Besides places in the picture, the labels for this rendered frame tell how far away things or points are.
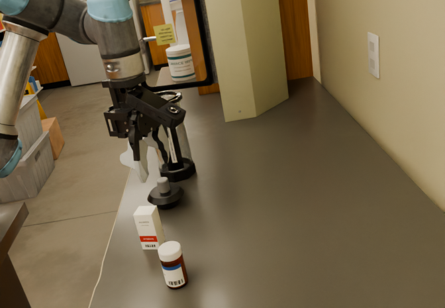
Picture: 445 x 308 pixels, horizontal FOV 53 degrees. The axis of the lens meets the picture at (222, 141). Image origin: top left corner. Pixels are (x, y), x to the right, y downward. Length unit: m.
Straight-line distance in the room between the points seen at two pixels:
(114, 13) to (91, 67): 5.85
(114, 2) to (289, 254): 0.56
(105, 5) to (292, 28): 1.15
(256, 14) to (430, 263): 0.96
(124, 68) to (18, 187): 2.87
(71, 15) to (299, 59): 1.19
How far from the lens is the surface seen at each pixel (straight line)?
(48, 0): 0.89
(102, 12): 0.83
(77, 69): 6.73
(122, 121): 0.89
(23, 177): 3.59
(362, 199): 1.03
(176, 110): 0.84
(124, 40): 0.84
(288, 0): 1.85
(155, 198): 1.07
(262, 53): 1.54
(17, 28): 1.27
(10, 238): 1.25
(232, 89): 1.50
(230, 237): 0.95
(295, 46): 1.89
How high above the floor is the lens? 1.49
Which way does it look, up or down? 23 degrees down
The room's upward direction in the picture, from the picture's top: 10 degrees counter-clockwise
